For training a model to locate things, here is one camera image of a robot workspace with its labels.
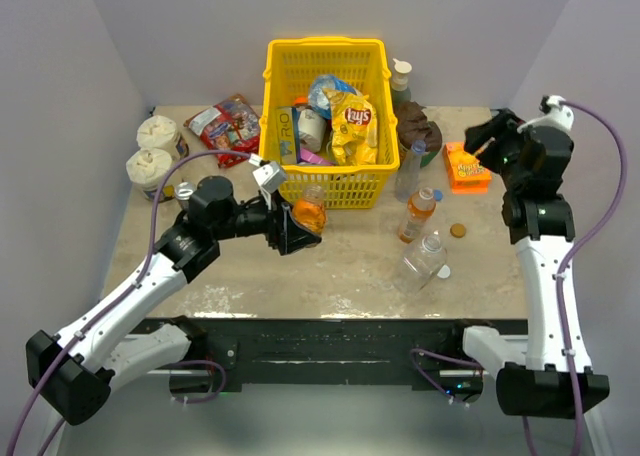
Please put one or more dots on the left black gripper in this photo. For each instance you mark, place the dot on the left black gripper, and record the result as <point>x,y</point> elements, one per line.
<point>283,233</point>

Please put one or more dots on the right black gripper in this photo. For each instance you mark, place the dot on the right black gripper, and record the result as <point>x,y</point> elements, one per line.
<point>502,127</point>

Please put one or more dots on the small orange juice bottle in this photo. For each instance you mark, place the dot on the small orange juice bottle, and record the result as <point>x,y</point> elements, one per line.
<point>309,210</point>

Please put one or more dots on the crushed clear plastic bottle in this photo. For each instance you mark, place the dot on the crushed clear plastic bottle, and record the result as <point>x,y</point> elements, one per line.
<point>408,174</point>

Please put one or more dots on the orange label tea bottle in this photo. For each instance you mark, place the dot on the orange label tea bottle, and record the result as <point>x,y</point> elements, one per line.
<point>420,207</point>

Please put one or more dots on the gold bottle cap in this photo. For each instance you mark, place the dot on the gold bottle cap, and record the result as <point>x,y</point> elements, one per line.
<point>458,230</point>

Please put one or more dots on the plain white bottle cap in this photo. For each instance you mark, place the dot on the plain white bottle cap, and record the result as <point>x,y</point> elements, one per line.
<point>444,272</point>

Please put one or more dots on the clear water bottle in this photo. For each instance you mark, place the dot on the clear water bottle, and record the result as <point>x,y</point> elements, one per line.
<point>420,263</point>

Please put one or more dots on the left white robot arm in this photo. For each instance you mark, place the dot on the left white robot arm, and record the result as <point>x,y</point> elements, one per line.
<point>76,369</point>

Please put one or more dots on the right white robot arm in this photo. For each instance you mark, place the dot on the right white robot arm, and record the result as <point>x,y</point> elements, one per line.
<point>554,376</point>

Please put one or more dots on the green soap dispenser bottle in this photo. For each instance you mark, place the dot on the green soap dispenser bottle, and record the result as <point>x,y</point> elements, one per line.
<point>399,83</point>

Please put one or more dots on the orange snack box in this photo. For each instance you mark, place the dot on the orange snack box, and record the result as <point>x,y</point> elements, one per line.
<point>465,173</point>

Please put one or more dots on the purple pack in basket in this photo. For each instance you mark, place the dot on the purple pack in basket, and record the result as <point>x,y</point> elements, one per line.
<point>308,157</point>

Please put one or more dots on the white paper roll in basket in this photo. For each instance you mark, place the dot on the white paper roll in basket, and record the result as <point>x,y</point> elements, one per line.
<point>311,129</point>

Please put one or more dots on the black drink can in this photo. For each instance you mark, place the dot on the black drink can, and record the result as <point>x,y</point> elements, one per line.
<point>183,193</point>

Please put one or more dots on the blue RIO box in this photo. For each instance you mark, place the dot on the blue RIO box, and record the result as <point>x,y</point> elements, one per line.
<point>287,134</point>

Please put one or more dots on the red snack bag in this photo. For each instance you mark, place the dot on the red snack bag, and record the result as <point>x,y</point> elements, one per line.
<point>231,124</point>

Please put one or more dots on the yellow Lays chips bag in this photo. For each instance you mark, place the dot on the yellow Lays chips bag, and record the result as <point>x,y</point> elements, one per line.
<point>354,140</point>

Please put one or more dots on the blue plastic bag in basket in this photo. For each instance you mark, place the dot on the blue plastic bag in basket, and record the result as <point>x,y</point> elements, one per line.
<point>317,98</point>

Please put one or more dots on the front toilet paper roll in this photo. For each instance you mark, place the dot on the front toilet paper roll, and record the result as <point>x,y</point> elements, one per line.
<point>147,169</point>

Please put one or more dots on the toilet paper roll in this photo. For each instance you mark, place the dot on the toilet paper roll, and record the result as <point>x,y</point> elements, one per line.
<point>147,169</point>
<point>160,132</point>

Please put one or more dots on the rear toilet paper roll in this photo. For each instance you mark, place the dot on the rear toilet paper roll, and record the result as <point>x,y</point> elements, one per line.
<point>160,132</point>

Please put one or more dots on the yellow plastic basket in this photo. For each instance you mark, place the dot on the yellow plastic basket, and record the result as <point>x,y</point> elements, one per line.
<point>291,67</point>

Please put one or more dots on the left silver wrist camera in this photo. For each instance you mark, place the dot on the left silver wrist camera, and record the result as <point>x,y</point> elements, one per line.
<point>269,177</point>

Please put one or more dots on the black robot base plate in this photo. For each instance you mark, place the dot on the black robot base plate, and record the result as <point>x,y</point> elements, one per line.
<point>232,353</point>

